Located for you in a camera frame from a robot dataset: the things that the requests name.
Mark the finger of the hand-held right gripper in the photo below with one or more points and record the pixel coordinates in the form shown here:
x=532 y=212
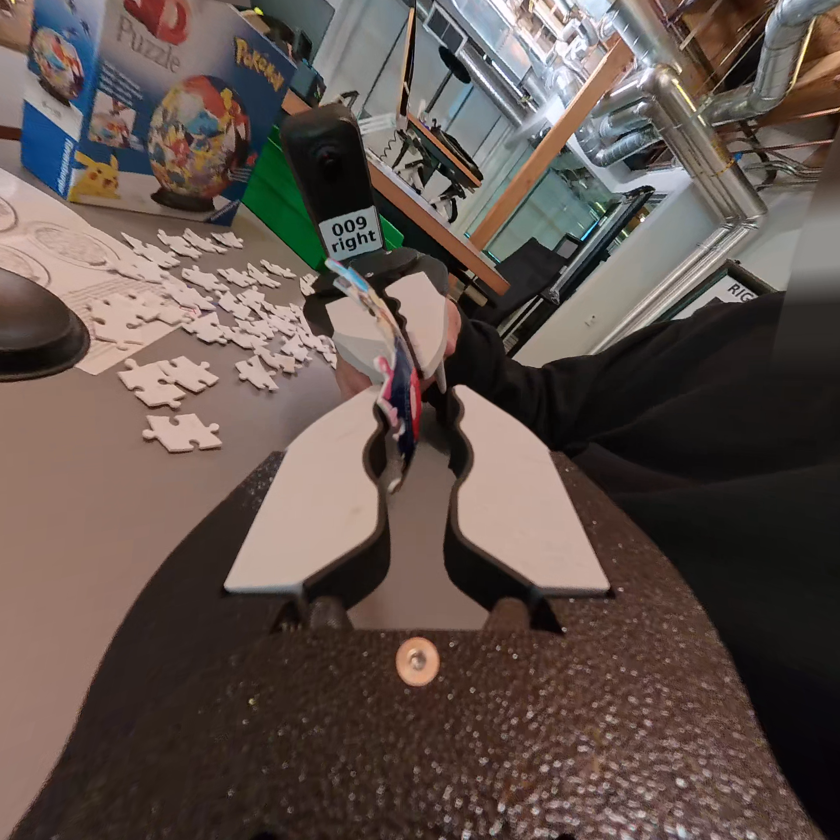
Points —
x=354 y=341
x=423 y=315

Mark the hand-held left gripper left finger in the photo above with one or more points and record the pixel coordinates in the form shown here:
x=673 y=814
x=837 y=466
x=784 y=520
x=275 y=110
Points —
x=308 y=512

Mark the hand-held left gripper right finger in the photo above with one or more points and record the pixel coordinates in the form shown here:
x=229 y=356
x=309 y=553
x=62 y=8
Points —
x=525 y=512

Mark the colourful curved puzzle ball section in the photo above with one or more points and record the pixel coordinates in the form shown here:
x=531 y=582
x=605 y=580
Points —
x=403 y=407

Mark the pile of white puzzle pieces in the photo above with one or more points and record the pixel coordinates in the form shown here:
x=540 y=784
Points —
x=177 y=374

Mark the person's right forearm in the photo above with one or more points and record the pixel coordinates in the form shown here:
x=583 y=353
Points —
x=623 y=387

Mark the blue puzzle box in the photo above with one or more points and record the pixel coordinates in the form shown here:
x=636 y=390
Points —
x=164 y=118

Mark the black dome puzzle stand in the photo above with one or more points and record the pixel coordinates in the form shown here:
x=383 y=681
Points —
x=33 y=321

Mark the person's right hand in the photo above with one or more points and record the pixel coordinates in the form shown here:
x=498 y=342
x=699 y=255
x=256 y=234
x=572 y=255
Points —
x=354 y=386

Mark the green plastic bin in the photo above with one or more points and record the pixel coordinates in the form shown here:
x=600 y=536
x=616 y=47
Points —
x=282 y=210

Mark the wooden workbench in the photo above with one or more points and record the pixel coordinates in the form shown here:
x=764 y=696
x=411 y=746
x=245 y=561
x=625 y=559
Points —
x=472 y=264

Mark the black chair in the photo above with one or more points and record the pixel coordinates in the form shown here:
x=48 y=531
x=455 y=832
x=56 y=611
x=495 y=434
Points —
x=531 y=275

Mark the black and white machine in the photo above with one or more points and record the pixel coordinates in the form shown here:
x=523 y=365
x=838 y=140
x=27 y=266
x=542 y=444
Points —
x=446 y=164

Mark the black hooded sweatshirt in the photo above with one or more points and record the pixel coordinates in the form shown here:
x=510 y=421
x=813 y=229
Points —
x=754 y=590

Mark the white instruction sheet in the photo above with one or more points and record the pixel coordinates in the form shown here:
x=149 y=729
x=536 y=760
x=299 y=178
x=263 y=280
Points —
x=65 y=243

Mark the black pedestal stool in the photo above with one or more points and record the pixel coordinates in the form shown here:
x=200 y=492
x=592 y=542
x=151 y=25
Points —
x=456 y=62

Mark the wooden post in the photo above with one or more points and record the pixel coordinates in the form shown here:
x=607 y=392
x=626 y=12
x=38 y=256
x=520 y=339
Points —
x=558 y=138

